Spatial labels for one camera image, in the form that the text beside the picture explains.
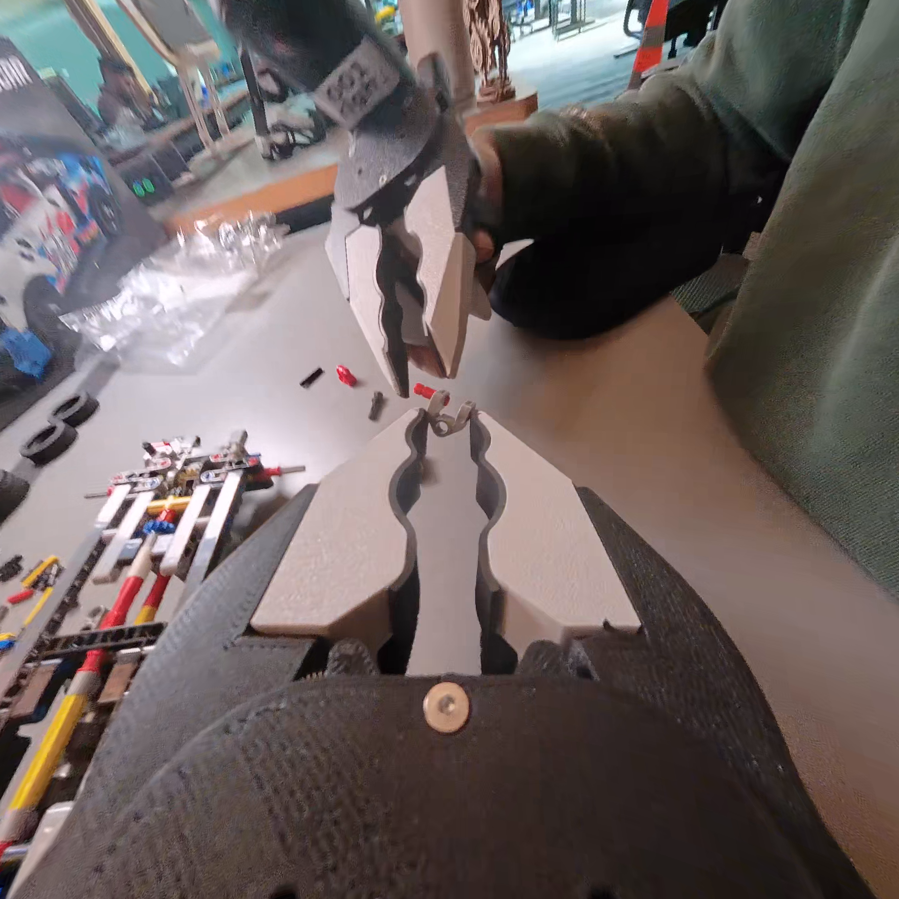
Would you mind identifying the orange traffic cone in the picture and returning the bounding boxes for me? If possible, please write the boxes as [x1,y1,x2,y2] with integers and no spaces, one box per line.
[628,0,671,75]

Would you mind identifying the toy car chassis model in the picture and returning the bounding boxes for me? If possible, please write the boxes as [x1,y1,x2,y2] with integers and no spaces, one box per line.
[0,430,307,868]

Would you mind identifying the black toy tyre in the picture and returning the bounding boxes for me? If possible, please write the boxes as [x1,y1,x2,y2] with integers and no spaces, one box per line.
[49,391,100,428]
[0,469,32,526]
[19,422,78,465]

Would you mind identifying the grey insulated bottle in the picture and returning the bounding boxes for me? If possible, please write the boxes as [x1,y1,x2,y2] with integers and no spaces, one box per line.
[397,0,478,117]

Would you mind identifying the toy car set box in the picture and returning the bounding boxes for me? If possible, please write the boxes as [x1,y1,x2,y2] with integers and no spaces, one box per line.
[0,35,169,432]

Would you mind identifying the cluster of small toy pieces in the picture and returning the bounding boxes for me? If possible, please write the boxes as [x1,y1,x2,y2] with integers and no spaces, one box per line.
[0,553,64,651]

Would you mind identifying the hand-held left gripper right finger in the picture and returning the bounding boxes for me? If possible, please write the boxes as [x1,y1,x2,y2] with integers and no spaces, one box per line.
[466,411,643,662]

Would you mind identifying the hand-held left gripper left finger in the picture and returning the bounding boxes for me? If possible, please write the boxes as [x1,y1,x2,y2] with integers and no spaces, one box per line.
[249,409,429,671]

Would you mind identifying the blue toy pieces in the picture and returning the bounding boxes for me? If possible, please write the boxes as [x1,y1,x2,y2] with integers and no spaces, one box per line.
[0,326,53,380]

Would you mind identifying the wooden gear model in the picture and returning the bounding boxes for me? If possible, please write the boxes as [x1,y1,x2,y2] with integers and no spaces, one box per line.
[463,0,538,106]

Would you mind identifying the clear plastic bags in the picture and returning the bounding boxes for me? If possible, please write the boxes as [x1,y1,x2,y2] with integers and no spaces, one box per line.
[59,211,289,369]

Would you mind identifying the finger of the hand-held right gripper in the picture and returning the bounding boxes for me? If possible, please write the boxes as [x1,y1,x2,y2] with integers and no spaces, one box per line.
[324,214,412,400]
[403,163,492,380]

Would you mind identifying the wooden edged workbench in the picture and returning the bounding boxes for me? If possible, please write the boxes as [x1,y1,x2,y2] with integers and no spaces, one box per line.
[164,91,541,236]

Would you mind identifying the person's right hand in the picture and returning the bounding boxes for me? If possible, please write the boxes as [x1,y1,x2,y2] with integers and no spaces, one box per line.
[464,128,505,285]

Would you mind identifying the grey toy connector red pin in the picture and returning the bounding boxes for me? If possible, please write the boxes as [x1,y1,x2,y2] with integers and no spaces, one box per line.
[413,382,477,438]

